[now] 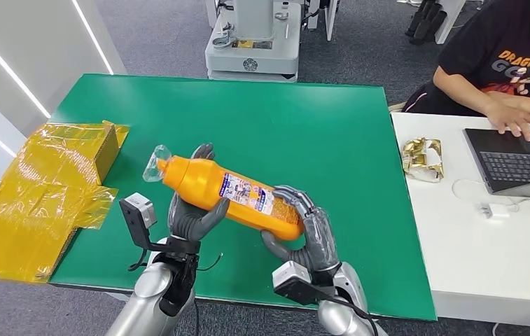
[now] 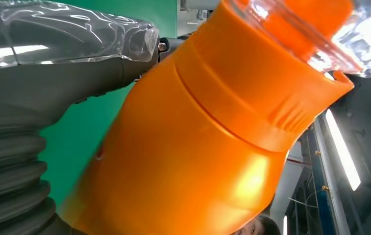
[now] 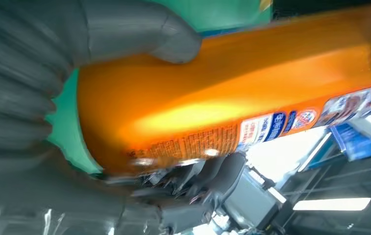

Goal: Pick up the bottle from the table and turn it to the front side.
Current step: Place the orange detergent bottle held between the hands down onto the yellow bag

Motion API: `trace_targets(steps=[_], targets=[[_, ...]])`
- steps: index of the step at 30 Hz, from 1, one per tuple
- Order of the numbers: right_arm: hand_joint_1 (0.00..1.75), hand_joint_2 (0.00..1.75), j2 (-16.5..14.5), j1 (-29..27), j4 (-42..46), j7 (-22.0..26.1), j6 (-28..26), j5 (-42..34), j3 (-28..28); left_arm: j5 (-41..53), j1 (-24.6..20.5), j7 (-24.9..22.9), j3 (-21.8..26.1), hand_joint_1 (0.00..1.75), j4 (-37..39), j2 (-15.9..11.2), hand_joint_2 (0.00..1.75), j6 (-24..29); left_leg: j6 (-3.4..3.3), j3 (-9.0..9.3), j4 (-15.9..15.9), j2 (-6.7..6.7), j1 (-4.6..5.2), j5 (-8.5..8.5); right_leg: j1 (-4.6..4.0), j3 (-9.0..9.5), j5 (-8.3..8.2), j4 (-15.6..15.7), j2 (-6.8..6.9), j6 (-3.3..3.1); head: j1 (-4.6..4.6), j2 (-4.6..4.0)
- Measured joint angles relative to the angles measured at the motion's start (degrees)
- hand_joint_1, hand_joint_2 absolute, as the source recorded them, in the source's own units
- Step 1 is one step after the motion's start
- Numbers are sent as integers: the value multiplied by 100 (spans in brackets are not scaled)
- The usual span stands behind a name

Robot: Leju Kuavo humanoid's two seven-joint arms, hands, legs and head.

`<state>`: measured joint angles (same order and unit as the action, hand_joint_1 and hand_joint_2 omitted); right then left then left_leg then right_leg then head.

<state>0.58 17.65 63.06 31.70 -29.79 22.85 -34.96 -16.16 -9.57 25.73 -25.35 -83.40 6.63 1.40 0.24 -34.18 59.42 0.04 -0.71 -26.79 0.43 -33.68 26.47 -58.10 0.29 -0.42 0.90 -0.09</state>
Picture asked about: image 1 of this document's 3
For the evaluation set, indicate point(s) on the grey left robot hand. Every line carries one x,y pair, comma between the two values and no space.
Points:
190,222

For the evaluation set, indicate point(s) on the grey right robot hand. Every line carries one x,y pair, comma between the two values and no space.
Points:
320,241

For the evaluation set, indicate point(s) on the person's hand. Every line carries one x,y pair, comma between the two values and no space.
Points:
515,121

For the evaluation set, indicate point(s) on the orange plastic bottle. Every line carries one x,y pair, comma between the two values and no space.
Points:
199,183

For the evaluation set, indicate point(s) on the white robot base machine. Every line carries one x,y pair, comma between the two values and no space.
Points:
251,58

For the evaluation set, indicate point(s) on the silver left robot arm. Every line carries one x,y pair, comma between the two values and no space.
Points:
148,297

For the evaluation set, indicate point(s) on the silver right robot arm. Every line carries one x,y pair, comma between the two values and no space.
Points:
343,315

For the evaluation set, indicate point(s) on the dark grey laptop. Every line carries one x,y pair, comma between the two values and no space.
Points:
517,162

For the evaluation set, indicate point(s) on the person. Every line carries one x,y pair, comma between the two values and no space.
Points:
496,42

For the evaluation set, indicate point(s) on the white charger adapter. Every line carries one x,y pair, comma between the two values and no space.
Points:
495,211

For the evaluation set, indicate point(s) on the gold foil wrapper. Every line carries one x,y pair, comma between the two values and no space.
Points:
416,160

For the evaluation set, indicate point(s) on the green table mat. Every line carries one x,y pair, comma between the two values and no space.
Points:
292,130

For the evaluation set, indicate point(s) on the black leaning objects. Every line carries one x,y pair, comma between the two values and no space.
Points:
425,23

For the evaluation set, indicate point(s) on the white desk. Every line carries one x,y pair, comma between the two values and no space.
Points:
478,259

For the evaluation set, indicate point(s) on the yellow taped cardboard box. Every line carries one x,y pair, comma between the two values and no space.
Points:
37,195

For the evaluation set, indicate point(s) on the white furniture panel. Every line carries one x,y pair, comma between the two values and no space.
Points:
330,16

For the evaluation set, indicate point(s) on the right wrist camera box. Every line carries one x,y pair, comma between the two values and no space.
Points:
292,280

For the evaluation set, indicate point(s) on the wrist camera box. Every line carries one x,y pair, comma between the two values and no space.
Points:
292,280
139,211

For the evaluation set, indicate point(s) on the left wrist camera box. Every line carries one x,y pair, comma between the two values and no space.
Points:
139,211

